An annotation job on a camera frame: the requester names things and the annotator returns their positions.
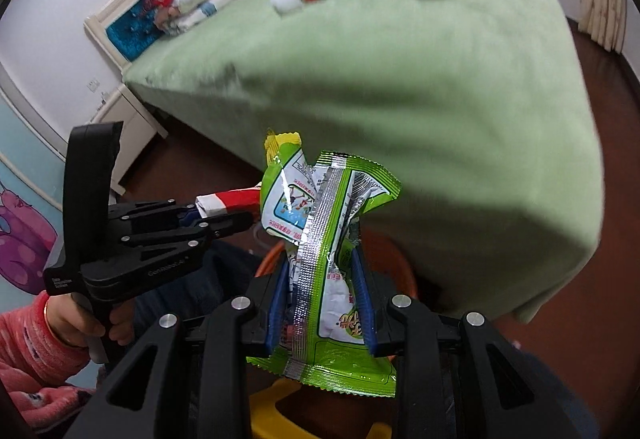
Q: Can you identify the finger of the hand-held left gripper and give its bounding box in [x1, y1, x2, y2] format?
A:
[107, 199, 211, 234]
[107, 211, 256, 300]

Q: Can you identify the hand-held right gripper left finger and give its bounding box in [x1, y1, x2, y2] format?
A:
[65, 263, 292, 439]

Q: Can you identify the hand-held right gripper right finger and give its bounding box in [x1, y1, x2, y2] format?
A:
[349, 249, 601, 439]

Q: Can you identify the red white packet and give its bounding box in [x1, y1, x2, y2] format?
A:
[196, 188, 264, 221]

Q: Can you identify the orange plastic basin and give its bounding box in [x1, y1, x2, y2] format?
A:
[254, 228, 417, 312]

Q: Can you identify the green snack packet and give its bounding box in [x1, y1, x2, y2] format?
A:
[245, 131, 403, 400]

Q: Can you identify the person's left forearm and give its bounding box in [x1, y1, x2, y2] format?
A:
[0, 291, 98, 395]

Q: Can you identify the person's left hand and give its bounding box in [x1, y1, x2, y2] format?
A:
[44, 291, 137, 351]

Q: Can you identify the person's left leg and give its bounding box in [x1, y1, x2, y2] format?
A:
[132, 241, 268, 322]

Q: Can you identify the person's leg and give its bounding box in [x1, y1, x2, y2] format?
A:
[492, 341, 603, 439]
[132, 241, 268, 322]

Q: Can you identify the cartoon printed white wardrobe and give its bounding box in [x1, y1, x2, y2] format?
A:
[0, 63, 73, 297]

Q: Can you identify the white nightstand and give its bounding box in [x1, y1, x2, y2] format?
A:
[84, 83, 171, 198]

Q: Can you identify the yellow plastic stool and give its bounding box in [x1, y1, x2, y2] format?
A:
[247, 376, 397, 439]

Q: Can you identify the person's pink fleece clothing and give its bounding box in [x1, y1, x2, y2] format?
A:
[0, 369, 98, 435]

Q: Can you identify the bed with green sheet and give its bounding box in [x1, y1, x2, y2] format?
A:
[122, 0, 604, 326]

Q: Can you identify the person's right leg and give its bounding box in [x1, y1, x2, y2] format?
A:
[492, 341, 603, 439]

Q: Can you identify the folded white quilt blue print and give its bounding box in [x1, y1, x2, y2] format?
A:
[162, 0, 269, 38]

